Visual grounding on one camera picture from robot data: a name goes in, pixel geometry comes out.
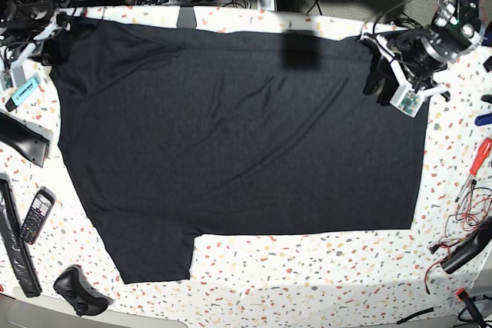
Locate red black wire bundle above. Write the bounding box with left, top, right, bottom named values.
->
left=424, top=185, right=492, bottom=294

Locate black game controller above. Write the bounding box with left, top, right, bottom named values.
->
left=53, top=267, right=109, bottom=316

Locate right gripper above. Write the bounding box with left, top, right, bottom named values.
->
left=1, top=12, right=70, bottom=90

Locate blue marker pen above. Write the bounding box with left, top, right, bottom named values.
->
left=474, top=113, right=492, bottom=127

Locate long black bar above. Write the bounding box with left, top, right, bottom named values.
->
left=1, top=174, right=42, bottom=298

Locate black cordless phone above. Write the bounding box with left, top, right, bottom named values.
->
left=20, top=187, right=55, bottom=245

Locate black cylinder handle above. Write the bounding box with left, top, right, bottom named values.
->
left=440, top=217, right=491, bottom=274

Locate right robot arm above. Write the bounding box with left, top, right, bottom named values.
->
left=1, top=0, right=79, bottom=91

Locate black curved plastic part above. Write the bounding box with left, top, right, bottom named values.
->
left=1, top=111, right=54, bottom=167

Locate black T-shirt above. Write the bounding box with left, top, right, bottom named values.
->
left=50, top=18, right=427, bottom=283

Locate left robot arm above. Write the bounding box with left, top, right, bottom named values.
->
left=361, top=0, right=485, bottom=118

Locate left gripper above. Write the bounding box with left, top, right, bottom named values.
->
left=360, top=32, right=450, bottom=118

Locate red handled screwdriver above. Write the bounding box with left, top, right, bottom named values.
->
left=455, top=137, right=491, bottom=202

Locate red black clamp tool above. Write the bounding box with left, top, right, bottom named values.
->
left=456, top=288, right=491, bottom=328

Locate turquoise highlighter marker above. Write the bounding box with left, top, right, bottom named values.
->
left=5, top=75, right=40, bottom=112

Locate black cable on table edge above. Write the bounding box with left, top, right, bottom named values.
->
left=396, top=306, right=435, bottom=325

